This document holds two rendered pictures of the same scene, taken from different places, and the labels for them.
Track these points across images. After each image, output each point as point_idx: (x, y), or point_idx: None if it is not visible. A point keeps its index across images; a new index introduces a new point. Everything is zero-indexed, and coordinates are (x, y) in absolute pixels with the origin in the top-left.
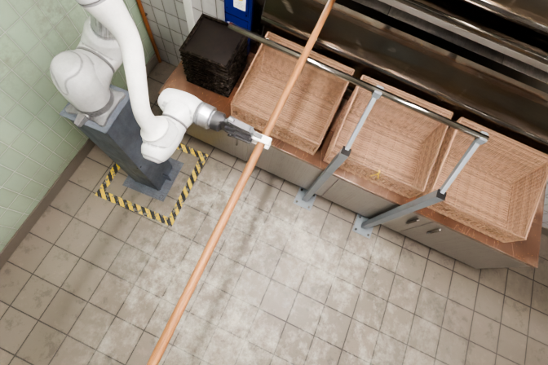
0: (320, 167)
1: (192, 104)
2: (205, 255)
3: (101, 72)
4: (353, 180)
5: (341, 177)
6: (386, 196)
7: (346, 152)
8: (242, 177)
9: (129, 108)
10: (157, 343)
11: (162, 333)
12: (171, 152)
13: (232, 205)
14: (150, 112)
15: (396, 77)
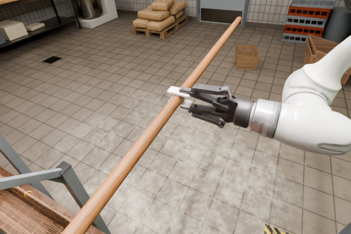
0: (95, 227)
1: (290, 107)
2: (222, 38)
3: None
4: (60, 209)
5: (73, 213)
6: (33, 189)
7: (62, 165)
8: (200, 67)
9: None
10: (238, 21)
11: (237, 23)
12: (285, 82)
13: (207, 54)
14: (337, 50)
15: None
